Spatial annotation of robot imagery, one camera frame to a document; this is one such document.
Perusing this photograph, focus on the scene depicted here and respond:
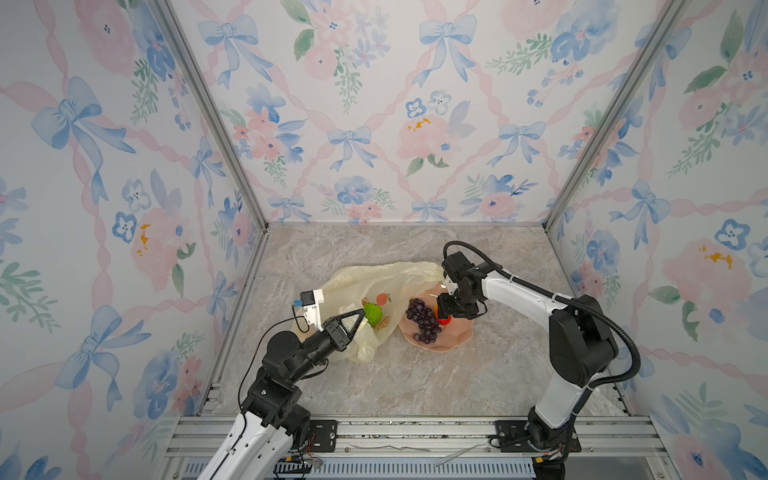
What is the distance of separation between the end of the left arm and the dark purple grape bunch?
0.27 meters

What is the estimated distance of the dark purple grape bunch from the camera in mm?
876

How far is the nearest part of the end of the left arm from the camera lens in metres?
0.61
